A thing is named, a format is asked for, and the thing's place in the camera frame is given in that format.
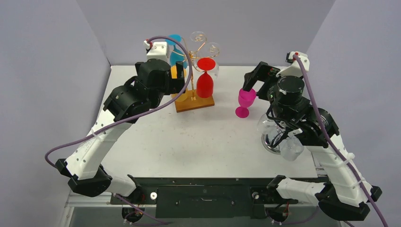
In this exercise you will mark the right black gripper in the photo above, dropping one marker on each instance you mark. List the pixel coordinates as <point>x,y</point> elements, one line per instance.
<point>263,74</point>

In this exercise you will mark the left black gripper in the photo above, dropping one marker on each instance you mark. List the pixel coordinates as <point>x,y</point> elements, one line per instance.
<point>175,86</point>

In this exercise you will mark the clear glass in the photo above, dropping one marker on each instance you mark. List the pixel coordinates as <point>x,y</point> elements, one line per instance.
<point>198,36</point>
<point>266,125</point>
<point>291,148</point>
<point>212,50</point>

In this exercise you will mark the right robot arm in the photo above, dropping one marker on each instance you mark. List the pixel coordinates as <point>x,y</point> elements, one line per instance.
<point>298,124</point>

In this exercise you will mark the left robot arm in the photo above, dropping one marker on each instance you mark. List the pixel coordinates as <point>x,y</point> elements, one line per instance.
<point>125,104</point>

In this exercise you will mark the yellow plastic wine glass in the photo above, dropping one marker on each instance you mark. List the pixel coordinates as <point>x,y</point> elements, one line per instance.
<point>183,96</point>

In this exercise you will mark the red plastic wine glass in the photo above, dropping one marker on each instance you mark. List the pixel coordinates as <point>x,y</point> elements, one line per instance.
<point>205,84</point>

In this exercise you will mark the blue plastic wine glass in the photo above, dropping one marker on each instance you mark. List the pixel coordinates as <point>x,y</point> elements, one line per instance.
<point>176,55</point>

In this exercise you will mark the pink plastic wine glass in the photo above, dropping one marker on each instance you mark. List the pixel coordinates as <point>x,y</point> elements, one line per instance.
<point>245,100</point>

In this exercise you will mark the clear glass on gold rack back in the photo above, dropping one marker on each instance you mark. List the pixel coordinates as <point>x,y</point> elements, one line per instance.
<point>198,36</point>

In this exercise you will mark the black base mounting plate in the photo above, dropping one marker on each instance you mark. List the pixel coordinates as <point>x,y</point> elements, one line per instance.
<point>209,197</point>

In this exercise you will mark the gold wire glass rack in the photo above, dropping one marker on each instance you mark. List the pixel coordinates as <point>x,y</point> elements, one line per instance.
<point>193,101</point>

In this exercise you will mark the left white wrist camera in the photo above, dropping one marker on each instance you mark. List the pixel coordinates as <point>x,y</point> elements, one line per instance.
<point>157,50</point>

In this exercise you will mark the chrome wire glass rack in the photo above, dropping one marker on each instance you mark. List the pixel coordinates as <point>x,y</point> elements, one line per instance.
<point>273,141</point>

